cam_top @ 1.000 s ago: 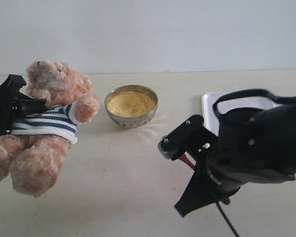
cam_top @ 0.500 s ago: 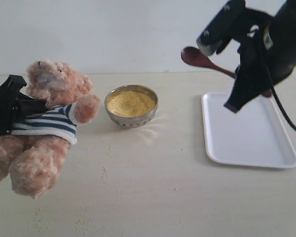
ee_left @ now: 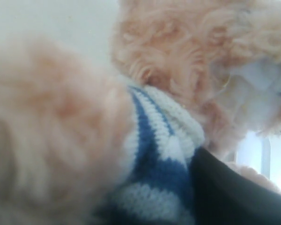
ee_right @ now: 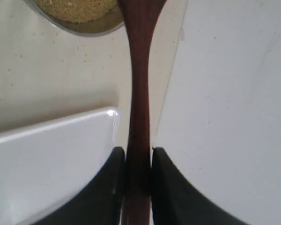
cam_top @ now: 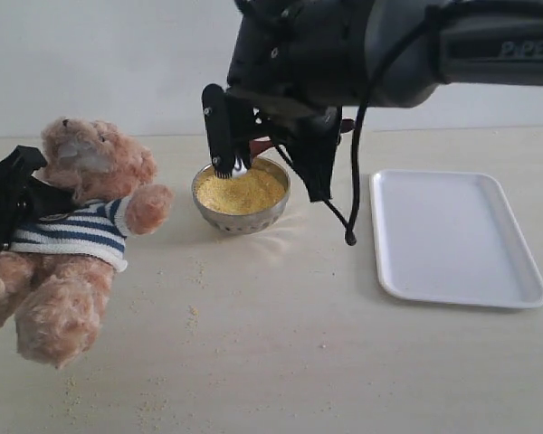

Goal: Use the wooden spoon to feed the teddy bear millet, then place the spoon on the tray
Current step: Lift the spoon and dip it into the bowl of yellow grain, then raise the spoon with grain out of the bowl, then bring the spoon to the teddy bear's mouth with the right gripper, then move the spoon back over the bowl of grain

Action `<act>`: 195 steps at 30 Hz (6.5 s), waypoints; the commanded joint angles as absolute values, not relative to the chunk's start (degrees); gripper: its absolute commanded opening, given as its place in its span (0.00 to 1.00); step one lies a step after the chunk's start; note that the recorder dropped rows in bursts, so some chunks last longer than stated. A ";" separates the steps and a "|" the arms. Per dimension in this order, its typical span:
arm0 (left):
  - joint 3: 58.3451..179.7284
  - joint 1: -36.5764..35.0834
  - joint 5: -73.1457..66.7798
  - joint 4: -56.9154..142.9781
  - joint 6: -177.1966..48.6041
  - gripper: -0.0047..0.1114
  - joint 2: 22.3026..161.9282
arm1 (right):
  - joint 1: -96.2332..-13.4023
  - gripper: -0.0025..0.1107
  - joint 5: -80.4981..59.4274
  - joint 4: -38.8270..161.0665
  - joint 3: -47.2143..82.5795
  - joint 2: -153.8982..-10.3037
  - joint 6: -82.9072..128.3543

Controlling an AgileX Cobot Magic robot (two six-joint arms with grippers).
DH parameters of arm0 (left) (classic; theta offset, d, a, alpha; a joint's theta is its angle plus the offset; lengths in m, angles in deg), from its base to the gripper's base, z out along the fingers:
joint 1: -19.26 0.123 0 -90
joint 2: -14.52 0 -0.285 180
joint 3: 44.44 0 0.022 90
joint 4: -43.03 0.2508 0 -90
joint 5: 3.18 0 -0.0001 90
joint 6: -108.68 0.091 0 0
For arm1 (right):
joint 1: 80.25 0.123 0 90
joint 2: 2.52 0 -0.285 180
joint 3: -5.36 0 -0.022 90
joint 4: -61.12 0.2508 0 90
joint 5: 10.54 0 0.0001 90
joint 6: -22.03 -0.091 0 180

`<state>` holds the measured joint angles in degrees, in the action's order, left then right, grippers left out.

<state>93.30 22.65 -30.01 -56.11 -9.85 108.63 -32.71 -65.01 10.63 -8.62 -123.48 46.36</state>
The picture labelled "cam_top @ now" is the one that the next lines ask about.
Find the tan teddy bear striped sweater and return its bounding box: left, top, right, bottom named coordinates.
left=0, top=117, right=174, bottom=369

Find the steel bowl of millet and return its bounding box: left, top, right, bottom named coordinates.
left=191, top=157, right=291, bottom=235

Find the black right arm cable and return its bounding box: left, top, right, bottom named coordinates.
left=271, top=0, right=462, bottom=247

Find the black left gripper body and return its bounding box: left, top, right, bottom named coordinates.
left=0, top=183, right=29, bottom=251

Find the black Piper right robot arm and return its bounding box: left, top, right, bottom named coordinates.
left=202, top=1, right=543, bottom=177

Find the dark red wooden spoon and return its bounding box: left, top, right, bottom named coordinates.
left=250, top=118, right=356, bottom=158

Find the white rectangular plastic tray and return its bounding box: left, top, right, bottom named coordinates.
left=370, top=169, right=543, bottom=309

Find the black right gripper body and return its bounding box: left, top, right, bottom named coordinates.
left=227, top=1, right=375, bottom=113

